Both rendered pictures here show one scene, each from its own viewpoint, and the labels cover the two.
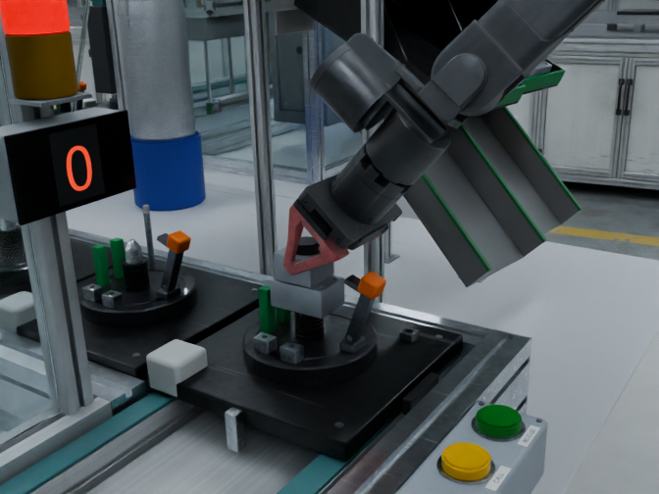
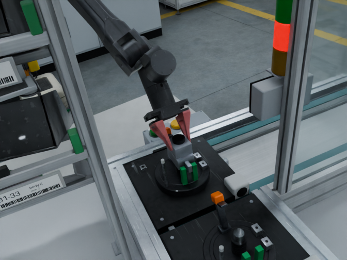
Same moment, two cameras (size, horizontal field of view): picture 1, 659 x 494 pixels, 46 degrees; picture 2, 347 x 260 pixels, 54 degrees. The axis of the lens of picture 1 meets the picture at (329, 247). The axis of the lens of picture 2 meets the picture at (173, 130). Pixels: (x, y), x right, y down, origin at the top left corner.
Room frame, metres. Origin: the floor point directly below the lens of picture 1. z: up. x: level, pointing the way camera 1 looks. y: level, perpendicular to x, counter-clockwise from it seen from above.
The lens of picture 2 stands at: (1.25, 0.38, 1.59)
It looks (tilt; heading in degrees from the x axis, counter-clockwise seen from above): 37 degrees down; 216
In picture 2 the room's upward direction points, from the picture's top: 7 degrees counter-clockwise
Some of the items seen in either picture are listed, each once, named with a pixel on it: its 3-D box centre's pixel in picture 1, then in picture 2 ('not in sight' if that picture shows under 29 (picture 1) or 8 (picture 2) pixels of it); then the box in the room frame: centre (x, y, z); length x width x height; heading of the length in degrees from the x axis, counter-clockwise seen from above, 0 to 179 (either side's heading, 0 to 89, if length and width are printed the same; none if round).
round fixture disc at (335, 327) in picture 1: (310, 344); (182, 173); (0.74, 0.02, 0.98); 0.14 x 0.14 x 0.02
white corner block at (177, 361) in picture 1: (177, 368); (236, 185); (0.71, 0.16, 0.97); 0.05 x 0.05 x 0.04; 56
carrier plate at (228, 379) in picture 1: (311, 360); (183, 178); (0.74, 0.02, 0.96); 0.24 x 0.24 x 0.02; 56
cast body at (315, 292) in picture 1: (298, 271); (181, 151); (0.74, 0.03, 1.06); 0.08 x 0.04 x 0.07; 56
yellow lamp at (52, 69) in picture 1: (42, 64); (285, 58); (0.65, 0.23, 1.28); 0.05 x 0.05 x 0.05
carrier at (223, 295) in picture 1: (134, 270); (238, 242); (0.88, 0.24, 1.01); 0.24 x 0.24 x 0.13; 56
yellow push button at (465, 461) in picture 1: (466, 465); (177, 125); (0.55, -0.11, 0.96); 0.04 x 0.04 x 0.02
